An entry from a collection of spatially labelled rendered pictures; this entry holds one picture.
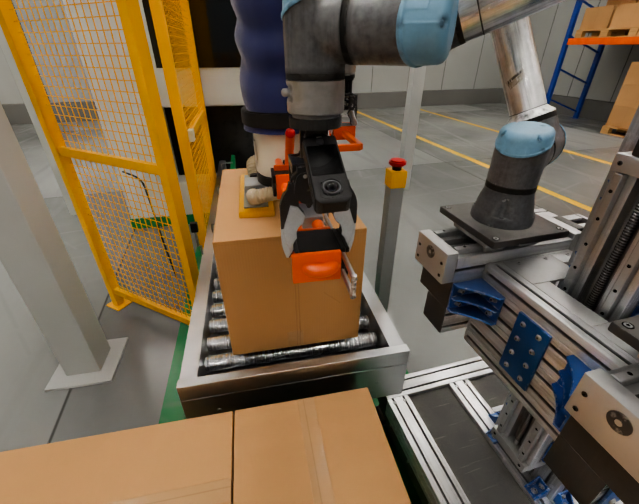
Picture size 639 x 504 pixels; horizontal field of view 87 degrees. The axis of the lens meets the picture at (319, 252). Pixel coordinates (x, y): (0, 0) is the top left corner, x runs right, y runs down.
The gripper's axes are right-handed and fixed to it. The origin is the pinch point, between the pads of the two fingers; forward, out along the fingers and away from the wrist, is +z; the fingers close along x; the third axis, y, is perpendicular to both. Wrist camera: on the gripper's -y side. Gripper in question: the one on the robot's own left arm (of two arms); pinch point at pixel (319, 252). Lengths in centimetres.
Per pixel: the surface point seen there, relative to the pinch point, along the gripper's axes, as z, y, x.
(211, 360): 60, 36, 30
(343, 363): 55, 23, -11
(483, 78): 48, 973, -671
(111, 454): 60, 10, 52
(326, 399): 60, 16, -5
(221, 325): 60, 53, 28
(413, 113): 30, 308, -156
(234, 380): 54, 23, 21
